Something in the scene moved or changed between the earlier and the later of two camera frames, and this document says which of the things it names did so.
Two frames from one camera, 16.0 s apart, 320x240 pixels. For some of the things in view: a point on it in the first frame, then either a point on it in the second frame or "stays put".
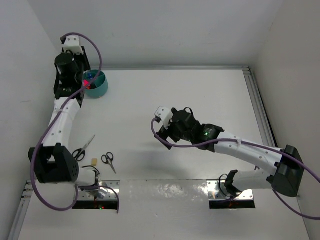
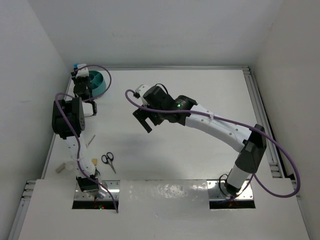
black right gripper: [164, 133] -> [141, 115]
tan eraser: [94, 162] stays put
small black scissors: [108, 159] stays put
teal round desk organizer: [99, 86] stays put
